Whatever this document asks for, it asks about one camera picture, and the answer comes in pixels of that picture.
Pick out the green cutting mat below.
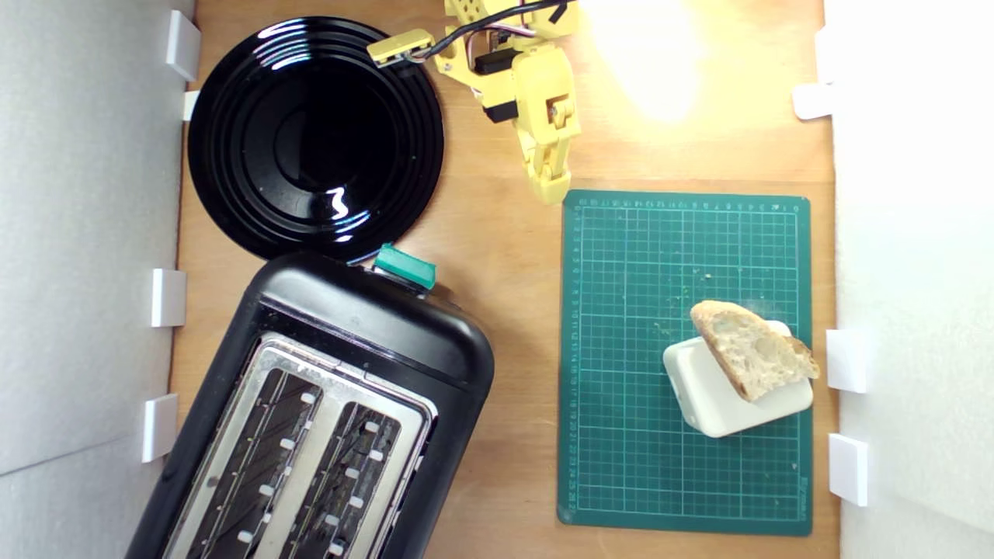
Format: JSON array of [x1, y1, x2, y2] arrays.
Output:
[[556, 189, 814, 536]]

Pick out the teal toaster lever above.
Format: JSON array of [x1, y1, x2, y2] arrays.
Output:
[[373, 243, 437, 292]]

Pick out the brown bread slice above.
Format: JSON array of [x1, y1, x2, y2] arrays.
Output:
[[690, 300, 822, 403]]

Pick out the yellow wrist camera mount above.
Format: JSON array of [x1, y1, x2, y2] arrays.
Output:
[[367, 30, 436, 69]]

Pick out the black round plate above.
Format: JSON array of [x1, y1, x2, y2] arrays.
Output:
[[187, 16, 446, 263]]

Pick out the white block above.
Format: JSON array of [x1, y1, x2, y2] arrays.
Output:
[[662, 318, 815, 439]]

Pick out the black two-slot toaster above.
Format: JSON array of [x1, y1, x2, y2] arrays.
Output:
[[124, 250, 496, 559]]

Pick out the black camera cable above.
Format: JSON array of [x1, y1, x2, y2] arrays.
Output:
[[419, 0, 579, 59]]

